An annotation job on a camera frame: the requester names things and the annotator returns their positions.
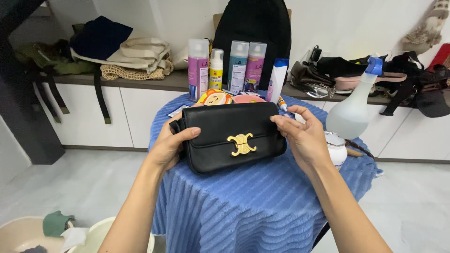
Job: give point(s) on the furry beige bag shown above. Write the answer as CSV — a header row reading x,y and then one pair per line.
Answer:
x,y
427,26

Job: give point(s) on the yellow cartoon face packet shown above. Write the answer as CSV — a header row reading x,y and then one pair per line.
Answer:
x,y
215,97

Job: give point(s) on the black leather handbag gold clasp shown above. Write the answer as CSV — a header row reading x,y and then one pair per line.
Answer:
x,y
232,137

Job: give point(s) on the purple spray can clear cap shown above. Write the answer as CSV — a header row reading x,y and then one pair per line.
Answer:
x,y
198,70

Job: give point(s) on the pink round dish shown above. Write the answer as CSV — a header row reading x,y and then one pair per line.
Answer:
x,y
248,99

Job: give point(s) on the long white cabinet bench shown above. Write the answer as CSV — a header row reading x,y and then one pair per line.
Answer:
x,y
225,116

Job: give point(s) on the white round jar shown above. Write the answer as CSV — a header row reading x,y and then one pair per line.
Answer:
x,y
336,147

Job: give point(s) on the translucent spray bottle blue nozzle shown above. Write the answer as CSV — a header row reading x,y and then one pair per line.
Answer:
x,y
351,109

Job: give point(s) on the beige plastic basin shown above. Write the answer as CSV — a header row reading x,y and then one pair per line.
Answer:
x,y
24,235

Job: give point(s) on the black backpack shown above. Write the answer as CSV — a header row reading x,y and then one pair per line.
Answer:
x,y
253,38

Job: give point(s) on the green cloth rag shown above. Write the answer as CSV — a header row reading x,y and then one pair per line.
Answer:
x,y
57,223

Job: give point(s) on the cream plastic basin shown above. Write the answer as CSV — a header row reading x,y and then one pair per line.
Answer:
x,y
102,235

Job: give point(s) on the heap of dark handbags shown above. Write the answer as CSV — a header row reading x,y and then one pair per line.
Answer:
x,y
372,79

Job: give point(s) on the pink spray can clear cap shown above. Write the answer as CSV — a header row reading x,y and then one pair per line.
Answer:
x,y
254,68

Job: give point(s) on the person's left hand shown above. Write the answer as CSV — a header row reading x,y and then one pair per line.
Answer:
x,y
168,144

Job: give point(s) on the teal spray can clear cap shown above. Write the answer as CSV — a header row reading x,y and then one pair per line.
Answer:
x,y
238,68

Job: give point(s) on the yellow white foam pump bottle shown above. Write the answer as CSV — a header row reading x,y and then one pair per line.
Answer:
x,y
216,70

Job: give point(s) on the black charger plug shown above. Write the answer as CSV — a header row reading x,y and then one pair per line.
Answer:
x,y
315,53

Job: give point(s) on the small white glue tube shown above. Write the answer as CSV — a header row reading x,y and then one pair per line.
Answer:
x,y
282,103

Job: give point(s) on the heap of cloth tote bags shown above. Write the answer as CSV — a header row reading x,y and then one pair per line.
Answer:
x,y
102,52

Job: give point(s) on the person's right hand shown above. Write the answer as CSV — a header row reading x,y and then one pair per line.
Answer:
x,y
306,138

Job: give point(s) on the white cloth rag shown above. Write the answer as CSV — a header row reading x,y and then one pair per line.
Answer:
x,y
74,237

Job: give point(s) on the blue white sachet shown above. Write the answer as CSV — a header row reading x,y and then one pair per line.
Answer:
x,y
177,110

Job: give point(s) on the blue ribbed fleece cloth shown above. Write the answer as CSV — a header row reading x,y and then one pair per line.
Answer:
x,y
253,203

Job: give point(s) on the white bottle blue cap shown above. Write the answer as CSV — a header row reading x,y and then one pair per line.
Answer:
x,y
276,80

